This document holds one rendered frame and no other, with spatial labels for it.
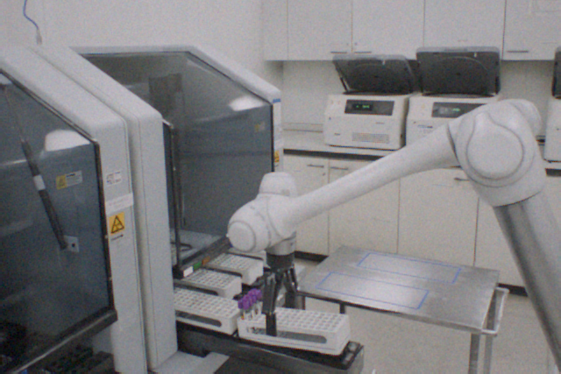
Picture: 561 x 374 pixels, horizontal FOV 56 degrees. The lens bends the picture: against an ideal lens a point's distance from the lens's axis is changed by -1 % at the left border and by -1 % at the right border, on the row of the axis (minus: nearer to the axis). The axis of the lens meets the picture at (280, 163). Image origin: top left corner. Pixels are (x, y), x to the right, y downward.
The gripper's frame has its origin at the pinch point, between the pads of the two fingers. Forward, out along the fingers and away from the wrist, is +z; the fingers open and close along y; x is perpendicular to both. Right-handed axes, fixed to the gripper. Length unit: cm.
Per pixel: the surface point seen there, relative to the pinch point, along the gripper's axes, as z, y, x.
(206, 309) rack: 0.6, -2.8, 22.7
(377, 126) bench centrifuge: -20, 229, 39
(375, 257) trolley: 5, 65, -8
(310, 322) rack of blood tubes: -1.8, -1.3, -9.4
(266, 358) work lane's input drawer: 8.6, -6.7, 1.1
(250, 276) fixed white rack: 2.3, 26.1, 24.3
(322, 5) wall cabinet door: -103, 258, 90
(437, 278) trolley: 5, 55, -33
